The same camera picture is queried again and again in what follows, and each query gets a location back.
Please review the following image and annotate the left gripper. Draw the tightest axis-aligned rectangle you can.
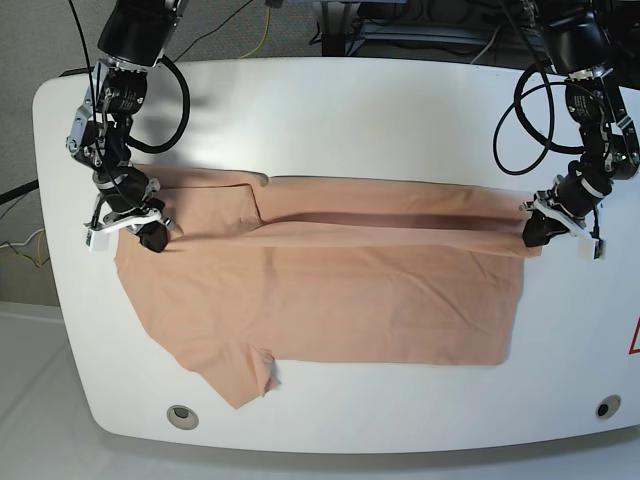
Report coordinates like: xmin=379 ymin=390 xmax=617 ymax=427
xmin=521 ymin=162 xmax=613 ymax=248

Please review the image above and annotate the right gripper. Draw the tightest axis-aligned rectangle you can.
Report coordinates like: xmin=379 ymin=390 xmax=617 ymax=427
xmin=85 ymin=167 xmax=173 ymax=253

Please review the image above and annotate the peach orange T-shirt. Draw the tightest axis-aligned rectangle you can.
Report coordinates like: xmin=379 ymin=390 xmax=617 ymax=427
xmin=115 ymin=166 xmax=538 ymax=408

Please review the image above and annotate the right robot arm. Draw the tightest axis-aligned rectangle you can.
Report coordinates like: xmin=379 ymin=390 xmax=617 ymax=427
xmin=66 ymin=1 xmax=191 ymax=253

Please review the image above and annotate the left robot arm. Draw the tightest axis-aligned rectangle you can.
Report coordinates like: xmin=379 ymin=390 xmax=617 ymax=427
xmin=522 ymin=1 xmax=639 ymax=247

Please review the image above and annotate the red triangle warning sticker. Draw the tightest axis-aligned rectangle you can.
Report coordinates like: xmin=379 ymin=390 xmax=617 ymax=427
xmin=629 ymin=318 xmax=640 ymax=355

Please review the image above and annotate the black bar at left edge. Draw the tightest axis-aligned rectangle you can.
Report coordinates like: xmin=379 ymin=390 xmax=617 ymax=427
xmin=0 ymin=180 xmax=39 ymax=205

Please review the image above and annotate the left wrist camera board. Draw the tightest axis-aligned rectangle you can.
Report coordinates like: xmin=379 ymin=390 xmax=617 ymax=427
xmin=578 ymin=236 xmax=606 ymax=261

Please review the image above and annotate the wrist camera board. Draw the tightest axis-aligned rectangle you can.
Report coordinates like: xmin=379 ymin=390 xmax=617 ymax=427
xmin=84 ymin=228 xmax=111 ymax=252
xmin=578 ymin=236 xmax=606 ymax=261

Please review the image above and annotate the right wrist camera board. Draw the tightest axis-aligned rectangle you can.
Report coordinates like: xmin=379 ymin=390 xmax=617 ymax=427
xmin=84 ymin=228 xmax=111 ymax=252

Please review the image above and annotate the white cable at left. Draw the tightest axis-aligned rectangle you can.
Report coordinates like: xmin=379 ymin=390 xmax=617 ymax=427
xmin=0 ymin=227 xmax=47 ymax=251

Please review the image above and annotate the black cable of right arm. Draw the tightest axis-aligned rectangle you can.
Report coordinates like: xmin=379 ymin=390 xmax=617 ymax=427
xmin=127 ymin=57 xmax=192 ymax=156

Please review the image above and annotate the left table cable grommet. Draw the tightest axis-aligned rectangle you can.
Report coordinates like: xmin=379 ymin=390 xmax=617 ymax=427
xmin=167 ymin=405 xmax=199 ymax=431

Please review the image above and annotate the table cable grommet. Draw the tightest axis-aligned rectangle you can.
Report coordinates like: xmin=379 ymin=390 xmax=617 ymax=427
xmin=167 ymin=405 xmax=199 ymax=431
xmin=595 ymin=395 xmax=621 ymax=420

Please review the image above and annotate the right table cable grommet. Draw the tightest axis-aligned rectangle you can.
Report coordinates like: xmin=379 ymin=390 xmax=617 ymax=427
xmin=595 ymin=395 xmax=621 ymax=420

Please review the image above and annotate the yellow cable on floor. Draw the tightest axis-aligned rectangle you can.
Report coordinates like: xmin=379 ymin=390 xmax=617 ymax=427
xmin=238 ymin=4 xmax=274 ymax=61

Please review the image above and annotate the aluminium frame rack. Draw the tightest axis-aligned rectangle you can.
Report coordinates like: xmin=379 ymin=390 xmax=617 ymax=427
xmin=310 ymin=1 xmax=526 ymax=65

